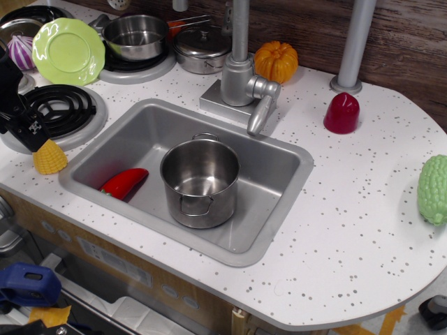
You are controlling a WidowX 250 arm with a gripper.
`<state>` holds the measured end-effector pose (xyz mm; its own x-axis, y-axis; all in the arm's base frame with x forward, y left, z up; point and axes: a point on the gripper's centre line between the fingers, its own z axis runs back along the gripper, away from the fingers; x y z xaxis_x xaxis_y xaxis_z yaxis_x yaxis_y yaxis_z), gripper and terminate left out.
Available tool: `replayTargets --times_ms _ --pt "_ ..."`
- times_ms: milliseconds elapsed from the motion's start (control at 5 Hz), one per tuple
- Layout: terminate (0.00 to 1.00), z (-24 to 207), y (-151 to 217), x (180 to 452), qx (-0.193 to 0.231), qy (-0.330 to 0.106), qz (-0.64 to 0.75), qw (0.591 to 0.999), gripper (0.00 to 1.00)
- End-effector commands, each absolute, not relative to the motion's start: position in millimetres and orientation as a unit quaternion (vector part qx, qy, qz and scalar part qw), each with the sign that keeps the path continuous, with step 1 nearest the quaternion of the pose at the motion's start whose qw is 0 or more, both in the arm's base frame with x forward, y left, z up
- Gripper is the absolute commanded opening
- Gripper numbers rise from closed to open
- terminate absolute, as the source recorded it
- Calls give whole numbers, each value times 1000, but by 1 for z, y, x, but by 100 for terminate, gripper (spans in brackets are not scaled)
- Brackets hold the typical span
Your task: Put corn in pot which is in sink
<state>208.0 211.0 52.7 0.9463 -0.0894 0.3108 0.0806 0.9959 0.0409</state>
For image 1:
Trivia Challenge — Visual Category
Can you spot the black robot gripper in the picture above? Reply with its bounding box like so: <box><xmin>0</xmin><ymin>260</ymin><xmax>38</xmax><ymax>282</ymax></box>
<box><xmin>0</xmin><ymin>41</ymin><xmax>49</xmax><ymax>151</ymax></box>

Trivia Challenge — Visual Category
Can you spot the steel pot in sink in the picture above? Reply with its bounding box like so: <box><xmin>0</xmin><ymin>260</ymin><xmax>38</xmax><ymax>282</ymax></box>
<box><xmin>160</xmin><ymin>133</ymin><xmax>241</xmax><ymax>229</ymax></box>

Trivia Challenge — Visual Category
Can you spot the steel saucepan on burner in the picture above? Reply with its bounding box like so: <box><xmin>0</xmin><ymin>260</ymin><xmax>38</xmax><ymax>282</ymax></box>
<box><xmin>89</xmin><ymin>14</ymin><xmax>169</xmax><ymax>61</ymax></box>

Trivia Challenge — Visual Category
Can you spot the steel pan far left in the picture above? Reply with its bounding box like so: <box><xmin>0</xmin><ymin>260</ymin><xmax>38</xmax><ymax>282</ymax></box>
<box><xmin>1</xmin><ymin>18</ymin><xmax>43</xmax><ymax>43</ymax></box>

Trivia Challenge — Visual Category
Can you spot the blue clamp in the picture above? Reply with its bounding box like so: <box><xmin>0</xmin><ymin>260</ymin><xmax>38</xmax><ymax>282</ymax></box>
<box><xmin>1</xmin><ymin>262</ymin><xmax>61</xmax><ymax>307</ymax></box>

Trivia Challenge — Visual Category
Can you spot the purple white toy onion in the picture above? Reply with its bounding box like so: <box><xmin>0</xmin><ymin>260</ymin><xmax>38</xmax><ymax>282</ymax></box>
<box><xmin>8</xmin><ymin>35</ymin><xmax>36</xmax><ymax>70</ymax></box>

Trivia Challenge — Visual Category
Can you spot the light green toy vegetable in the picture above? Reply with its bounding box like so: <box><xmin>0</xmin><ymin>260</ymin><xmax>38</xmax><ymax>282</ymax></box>
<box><xmin>417</xmin><ymin>155</ymin><xmax>446</xmax><ymax>226</ymax></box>

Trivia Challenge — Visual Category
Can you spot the dark red toy pepper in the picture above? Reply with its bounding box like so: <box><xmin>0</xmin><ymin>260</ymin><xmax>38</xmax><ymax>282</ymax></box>
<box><xmin>323</xmin><ymin>92</ymin><xmax>360</xmax><ymax>135</ymax></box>

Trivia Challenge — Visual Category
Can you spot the lidded steel pot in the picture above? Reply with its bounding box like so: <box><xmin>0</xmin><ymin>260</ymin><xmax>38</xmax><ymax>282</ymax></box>
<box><xmin>173</xmin><ymin>24</ymin><xmax>232</xmax><ymax>75</ymax></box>

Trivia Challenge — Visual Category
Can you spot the rear black stove burner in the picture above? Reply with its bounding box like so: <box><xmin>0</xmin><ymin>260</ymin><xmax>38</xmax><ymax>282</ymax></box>
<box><xmin>98</xmin><ymin>43</ymin><xmax>176</xmax><ymax>84</ymax></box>

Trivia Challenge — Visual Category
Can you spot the red toy chili pepper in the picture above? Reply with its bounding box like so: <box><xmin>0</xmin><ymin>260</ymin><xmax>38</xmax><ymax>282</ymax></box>
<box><xmin>99</xmin><ymin>168</ymin><xmax>149</xmax><ymax>200</ymax></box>

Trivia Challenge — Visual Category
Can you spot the green plastic plate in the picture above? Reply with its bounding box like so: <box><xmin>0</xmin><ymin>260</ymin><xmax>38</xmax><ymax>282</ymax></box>
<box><xmin>32</xmin><ymin>18</ymin><xmax>105</xmax><ymax>86</ymax></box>

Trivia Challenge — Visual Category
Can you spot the black stove burner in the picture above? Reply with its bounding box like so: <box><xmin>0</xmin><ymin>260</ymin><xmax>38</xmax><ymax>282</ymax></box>
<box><xmin>98</xmin><ymin>43</ymin><xmax>176</xmax><ymax>84</ymax></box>
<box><xmin>22</xmin><ymin>84</ymin><xmax>108</xmax><ymax>151</ymax></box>

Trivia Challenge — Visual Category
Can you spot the grey support pole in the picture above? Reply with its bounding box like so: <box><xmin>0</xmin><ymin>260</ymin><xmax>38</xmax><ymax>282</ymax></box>
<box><xmin>330</xmin><ymin>0</ymin><xmax>376</xmax><ymax>94</ymax></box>

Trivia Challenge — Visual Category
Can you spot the grey toy sink basin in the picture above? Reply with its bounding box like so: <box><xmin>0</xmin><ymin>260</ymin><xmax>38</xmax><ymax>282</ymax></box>
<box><xmin>59</xmin><ymin>99</ymin><xmax>314</xmax><ymax>267</ymax></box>

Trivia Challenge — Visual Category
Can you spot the grey toy faucet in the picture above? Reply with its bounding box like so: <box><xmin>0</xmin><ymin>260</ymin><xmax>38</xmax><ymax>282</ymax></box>
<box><xmin>200</xmin><ymin>1</ymin><xmax>281</xmax><ymax>136</ymax></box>

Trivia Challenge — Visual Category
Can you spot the orange toy pumpkin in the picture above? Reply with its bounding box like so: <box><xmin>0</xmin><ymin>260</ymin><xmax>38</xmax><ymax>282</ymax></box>
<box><xmin>254</xmin><ymin>40</ymin><xmax>298</xmax><ymax>84</ymax></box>

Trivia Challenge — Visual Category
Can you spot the front black stove burner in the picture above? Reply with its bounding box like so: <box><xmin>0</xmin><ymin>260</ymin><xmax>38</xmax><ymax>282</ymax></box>
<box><xmin>22</xmin><ymin>84</ymin><xmax>108</xmax><ymax>151</ymax></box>

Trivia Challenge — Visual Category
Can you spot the yellow toy corn cob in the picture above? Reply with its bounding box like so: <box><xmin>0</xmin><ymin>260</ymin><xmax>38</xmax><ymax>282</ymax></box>
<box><xmin>32</xmin><ymin>139</ymin><xmax>68</xmax><ymax>174</ymax></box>

